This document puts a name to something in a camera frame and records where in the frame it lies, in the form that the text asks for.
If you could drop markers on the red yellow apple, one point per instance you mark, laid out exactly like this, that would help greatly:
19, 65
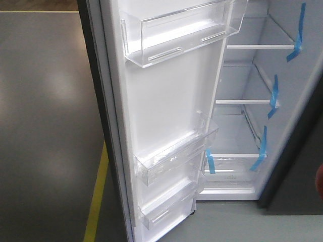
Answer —
318, 180

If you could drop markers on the white fridge door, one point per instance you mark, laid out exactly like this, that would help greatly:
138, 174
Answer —
143, 108

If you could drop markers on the white fridge interior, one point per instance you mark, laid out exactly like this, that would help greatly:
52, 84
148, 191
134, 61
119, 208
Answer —
251, 59

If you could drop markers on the clear middle door bin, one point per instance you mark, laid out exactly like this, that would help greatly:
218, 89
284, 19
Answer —
187, 147

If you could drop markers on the clear door bin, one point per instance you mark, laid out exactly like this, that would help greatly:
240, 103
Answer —
152, 213
187, 147
155, 31

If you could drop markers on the blue tape strip lower left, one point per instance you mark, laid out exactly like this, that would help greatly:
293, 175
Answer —
210, 161

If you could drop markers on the blue tape strip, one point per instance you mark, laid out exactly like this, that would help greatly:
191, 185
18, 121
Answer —
262, 151
210, 161
298, 43
274, 98

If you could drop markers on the yellow floor tape line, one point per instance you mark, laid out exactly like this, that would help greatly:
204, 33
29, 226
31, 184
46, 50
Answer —
96, 200

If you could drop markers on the clear lower door bin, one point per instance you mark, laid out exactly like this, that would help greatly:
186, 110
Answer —
152, 213

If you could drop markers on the clear crisper drawer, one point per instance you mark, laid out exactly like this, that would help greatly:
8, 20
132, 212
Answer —
233, 175

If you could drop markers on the clear upper door bin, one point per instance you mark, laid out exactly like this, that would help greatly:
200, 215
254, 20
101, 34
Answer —
155, 31

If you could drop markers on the blue tape strip lower right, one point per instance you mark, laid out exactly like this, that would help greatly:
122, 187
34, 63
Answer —
262, 151

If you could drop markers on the blue tape strip middle right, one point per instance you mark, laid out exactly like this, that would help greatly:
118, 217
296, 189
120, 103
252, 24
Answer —
274, 98

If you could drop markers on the blue tape strip upper right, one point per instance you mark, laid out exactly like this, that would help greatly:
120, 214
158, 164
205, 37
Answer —
298, 43

